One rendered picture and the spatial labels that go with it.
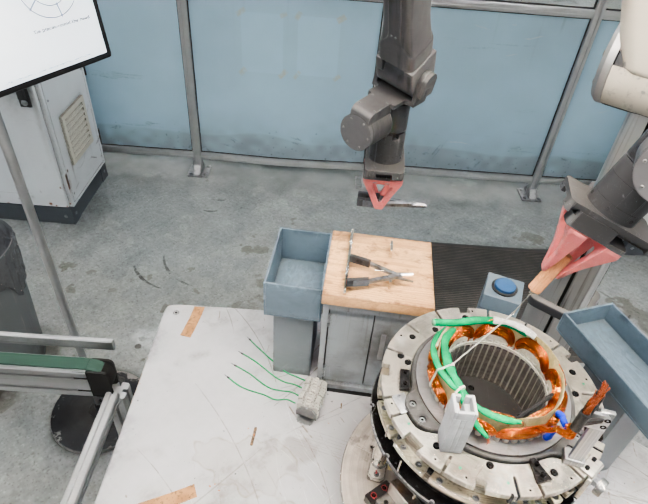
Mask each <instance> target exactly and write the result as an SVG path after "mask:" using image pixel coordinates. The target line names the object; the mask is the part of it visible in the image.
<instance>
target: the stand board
mask: <svg viewBox="0 0 648 504"><path fill-rule="evenodd" d="M350 236H351V232H343V231H335V230H334V231H333V235H332V241H331V246H330V252H329V258H328V264H327V269H326V275H325V281H324V287H323V292H322V302H321V303H322V304H328V305H336V306H344V307H351V308H359V309H366V310H374V311H382V312H389V313H397V314H405V315H412V316H422V315H424V314H427V313H429V312H433V311H435V301H434V284H433V267H432V250H431V242H423V241H415V240H407V239H399V238H391V237H383V236H375V235H367V234H359V233H353V240H352V248H351V254H355V255H358V256H361V257H365V258H368V259H371V261H372V262H374V263H376V264H379V265H381V266H383V267H386V268H388V269H390V270H392V271H395V272H403V273H413V274H414V275H405V276H403V278H406V279H409V280H413V281H414V282H413V283H411V282H406V281H402V280H397V279H394V280H392V284H391V289H388V281H383V282H378V283H372V284H369V286H358V287H347V289H346V295H343V290H344V282H345V274H346V267H347V259H348V251H349V244H350ZM390 241H393V252H392V257H389V247H390ZM386 275H388V274H386V273H384V272H381V271H375V268H372V267H369V268H368V267H365V266H361V265H358V264H355V263H352V262H350V264H349V273H348V278H357V277H369V278H374V277H380V276H386Z"/></svg>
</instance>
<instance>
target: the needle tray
mask: <svg viewBox="0 0 648 504"><path fill-rule="evenodd" d="M556 330H557V331H558V333H559V334H560V335H561V336H562V337H563V339H564V340H565V341H566V342H567V343H568V345H569V346H570V347H571V348H572V349H573V351H574V352H575V353H576V354H577V355H578V357H579V358H580V359H581V360H582V361H583V363H584V364H585V365H584V367H583V368H584V370H585V371H586V372H587V374H588V375H589V377H590V378H591V380H592V382H593V383H594V385H595V387H596V389H597V390H599V389H600V387H601V385H602V382H603V381H604V380H605V381H606V385H607V383H608V385H609V386H608V385H607V386H608V387H607V389H608V388H609V387H610V390H609V391H607V392H606V394H605V395H606V397H605V399H604V400H603V402H602V403H603V407H604V409H608V410H612V411H615V412H616V417H615V418H614V419H613V421H612V422H611V423H610V425H609V426H608V427H607V429H606V430H605V431H604V433H603V440H602V441H601V443H603V444H605V447H604V450H603V453H602V455H601V458H600V460H599V461H601V462H602V463H603V465H604V467H603V468H602V470H601V471H604V470H607V469H608V468H609V467H610V466H611V465H612V463H613V462H614V461H615V460H616V458H617V457H618V456H619V455H620V454H621V452H622V451H623V450H624V449H625V448H626V446H627V445H628V444H629V443H630V441H631V440H632V439H633V438H634V437H635V435H636V434H637V433H638V432H639V430H640V431H641V432H642V433H643V435H644V436H645V437H646V438H647V439H648V337H647V336H646V335H645V334H644V333H643V332H642V331H641V330H640V329H639V328H638V327H637V326H636V325H635V324H634V323H633V322H632V321H631V320H630V319H629V318H628V317H627V316H626V315H625V314H624V313H623V312H622V311H621V310H620V309H619V308H618V307H617V306H616V305H615V304H614V303H613V302H612V303H607V304H602V305H598V306H593V307H588V308H583V309H579V310H574V311H569V312H564V314H563V315H562V317H561V319H560V321H559V323H558V325H557V327H556ZM605 381H604V383H605ZM607 389H606V390H607ZM606 390H605V391H606ZM601 471H600V472H601Z"/></svg>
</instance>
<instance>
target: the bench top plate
mask: <svg viewBox="0 0 648 504"><path fill-rule="evenodd" d="M194 307H195V306H193V305H177V304H176V305H168V306H167V308H166V309H165V311H164V314H163V316H162V319H161V322H160V325H159V327H158V330H157V333H156V336H155V338H154V341H153V344H152V347H151V349H150V352H149V355H148V358H147V360H146V363H145V366H144V369H143V371H142V374H141V377H140V380H139V382H138V385H137V388H136V391H135V393H134V396H133V399H132V402H131V404H130V407H129V410H128V413H127V415H126V418H125V421H124V424H123V426H122V429H121V432H120V435H119V437H118V440H117V443H116V446H115V448H114V451H113V454H112V457H111V459H110V462H109V465H108V468H107V470H106V473H105V476H104V479H103V481H102V484H101V487H100V490H99V492H98V495H97V498H96V501H95V503H94V504H138V503H141V502H144V501H147V500H150V499H153V498H156V497H159V496H162V495H165V494H168V493H171V492H174V491H177V490H179V489H182V488H185V487H187V486H190V485H193V484H194V485H195V490H196V494H197V497H195V498H193V499H190V500H188V501H186V502H183V503H180V504H343V503H342V498H341V490H340V471H341V464H342V458H343V454H344V451H345V448H346V445H347V443H348V440H349V438H350V436H351V435H352V433H353V431H354V430H355V428H356V427H357V426H358V424H359V423H360V422H361V421H362V420H363V419H364V418H365V417H366V416H367V415H368V414H369V413H370V407H372V406H371V405H370V399H371V397H365V396H358V395H351V394H344V393H337V392H330V391H327V392H326V395H325V399H324V402H323V405H321V407H320V410H319V415H318V418H317V419H316V421H315V420H314V421H313V424H312V425H310V426H309V425H306V424H303V423H300V422H297V420H296V418H297V415H298V414H297V415H296V406H297V402H298V397H299V396H297V395H295V394H293V393H290V392H281V391H276V390H272V389H269V388H267V387H266V386H264V385H263V384H261V383H260V382H259V381H257V380H256V379H255V378H254V377H252V376H251V375H249V374H248V373H246V372H245V371H243V370H241V369H239V368H237V367H236V366H234V365H233V364H236V365H237V366H239V367H241V368H242V369H244V370H246V371H248V372H249V373H251V374H252V375H253V376H255V377H256V378H257V379H259V380H260V381H261V382H262V383H264V384H265V385H267V386H269V387H271V388H274V389H279V390H287V391H292V392H294V393H296V394H299V395H300V392H301V391H302V390H303V388H304V383H305V381H306V378H307V377H313V378H315V377H317V369H318V358H319V347H320V336H321V325H322V314H321V319H320V322H318V323H317V335H316V341H315V347H314V352H313V358H312V364H311V370H310V375H309V376H307V375H300V374H293V373H290V374H293V375H295V376H298V377H300V378H302V379H305V381H303V380H301V379H299V378H296V377H294V376H291V375H289V374H287V373H285V372H278V371H273V362H272V361H271V360H270V359H269V358H268V357H267V356H266V355H265V354H264V353H262V352H261V351H260V350H259V349H258V348H257V347H256V346H255V345H254V344H253V343H252V342H251V341H250V340H249V339H248V338H247V337H249V338H250V339H251V340H252V341H253V342H254V343H255V344H256V345H257V346H258V347H259V348H260V349H261V350H262V351H264V352H265V353H266V354H267V355H268V356H269V357H270V358H271V359H272V360H273V316H271V315H264V310H251V309H237V308H222V307H208V306H197V307H205V308H204V311H203V313H202V316H201V318H200V320H199V322H198V324H197V326H196V328H195V330H194V332H193V334H192V336H191V337H190V338H189V337H185V336H181V335H180V334H181V333H182V331H183V329H184V327H185V325H186V324H187V322H188V320H189V318H190V316H191V313H192V311H193V309H194ZM238 351H240V352H242V353H244V354H245V355H247V356H249V357H251V358H252V359H254V360H255V361H257V362H258V363H259V364H261V365H262V366H263V367H265V368H266V369H267V370H268V371H269V372H271V373H272V374H273V375H275V376H276V377H277V378H279V379H281V380H283V381H285V382H289V383H294V384H297V385H299V386H301V387H302V389H301V388H299V387H297V386H295V385H291V384H287V383H284V382H282V381H280V380H278V379H276V378H275V377H273V376H272V375H271V374H269V373H268V372H267V371H266V370H265V369H263V368H262V367H261V366H260V365H258V364H257V363H256V362H254V361H253V360H251V359H250V358H248V357H246V356H244V355H242V354H241V353H240V352H238ZM231 363H233V364H231ZM225 375H227V376H229V377H230V378H231V379H232V380H233V381H235V382H236V383H237V384H239V385H241V386H242V387H245V388H247V389H250V390H253V391H256V392H260V393H263V394H265V395H268V396H270V397H272V398H274V399H290V400H292V401H294V402H296V403H295V404H294V403H292V402H290V401H287V400H281V401H276V400H272V399H270V398H268V397H266V396H264V395H261V394H257V393H254V392H251V391H248V390H245V389H243V388H241V387H239V386H238V385H236V384H235V383H233V382H232V381H231V380H230V379H228V378H227V376H225ZM603 477H604V478H605V479H606V480H607V481H609V485H608V486H607V487H606V490H605V491H604V492H602V494H601V495H600V496H599V497H596V496H595V495H594V494H593V493H592V489H593V488H594V487H595V486H594V487H593V486H592V485H591V483H590V485H589V486H588V487H587V488H586V490H585V491H584V492H583V493H582V495H581V496H580V497H579V498H578V499H577V500H576V499H575V498H574V501H575V502H574V503H573V504H648V448H646V447H644V446H643V445H641V444H639V443H638V442H636V441H634V440H631V441H630V443H629V444H628V445H627V446H626V448H625V449H624V450H623V451H622V452H621V454H620V455H619V456H618V457H617V458H616V460H615V461H614V462H613V463H612V465H611V466H610V467H609V468H608V469H607V470H604V471H601V472H599V473H598V475H597V476H596V477H595V478H596V479H597V480H599V481H600V479H601V478H603ZM595 478H594V479H595ZM599 481H598V482H599Z"/></svg>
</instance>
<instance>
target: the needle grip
mask: <svg viewBox="0 0 648 504"><path fill-rule="evenodd" d="M572 258H573V257H572V256H571V255H570V254H567V255H566V256H565V257H564V258H562V259H561V260H560V261H558V262H557V263H556V264H555V265H553V266H552V267H550V268H549V269H547V270H546V271H541V272H540V273H539V274H538V275H537V276H536V277H535V279H534V280H533V281H532V282H531V283H530V284H529V285H528V286H529V288H530V290H531V291H532V292H533V293H535V294H537V295H538V294H541V293H542V292H543V291H544V289H545V288H546V287H547V286H548V285H549V284H550V283H551V282H552V281H553V280H554V279H555V277H556V276H557V275H558V274H559V273H560V272H561V271H562V270H563V269H564V268H565V267H566V266H567V265H568V264H569V262H570V261H571V260H572Z"/></svg>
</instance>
